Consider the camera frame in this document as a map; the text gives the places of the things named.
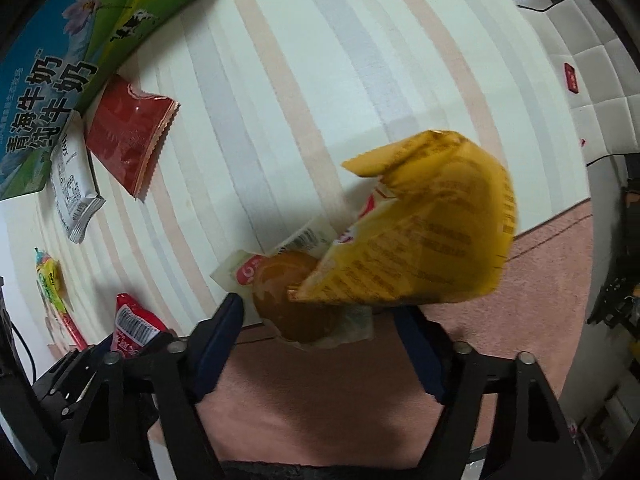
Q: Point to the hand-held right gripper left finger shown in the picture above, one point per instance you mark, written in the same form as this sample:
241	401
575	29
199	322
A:
220	340

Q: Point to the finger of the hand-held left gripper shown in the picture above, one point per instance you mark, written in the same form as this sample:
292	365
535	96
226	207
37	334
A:
65	380

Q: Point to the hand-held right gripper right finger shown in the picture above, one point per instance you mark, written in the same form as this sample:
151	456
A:
425	355

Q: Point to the red sausage stick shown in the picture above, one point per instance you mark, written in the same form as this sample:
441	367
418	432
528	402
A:
75	332

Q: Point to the braised egg packet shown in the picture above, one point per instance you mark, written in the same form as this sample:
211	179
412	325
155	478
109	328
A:
290	300

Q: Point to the small red snack packet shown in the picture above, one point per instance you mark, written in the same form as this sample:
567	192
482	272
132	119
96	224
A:
132	320

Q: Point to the green candy packet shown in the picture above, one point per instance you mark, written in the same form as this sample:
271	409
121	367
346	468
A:
50	275

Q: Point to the yellow snack packet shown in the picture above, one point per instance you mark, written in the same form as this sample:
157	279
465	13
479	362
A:
425	220

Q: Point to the white snack packet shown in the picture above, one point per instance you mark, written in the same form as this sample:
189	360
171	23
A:
72	185

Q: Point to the red foil snack packet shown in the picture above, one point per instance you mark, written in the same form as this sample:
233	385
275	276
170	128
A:
125	130

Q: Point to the printed cardboard box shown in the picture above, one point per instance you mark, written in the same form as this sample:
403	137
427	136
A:
75	35

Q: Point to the person's dark fleece clothing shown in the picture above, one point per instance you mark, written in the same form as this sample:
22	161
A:
325	472

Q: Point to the small red box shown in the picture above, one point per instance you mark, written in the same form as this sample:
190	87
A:
571	78

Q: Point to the white padded reclining chair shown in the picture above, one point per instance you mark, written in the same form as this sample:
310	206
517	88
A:
600	75

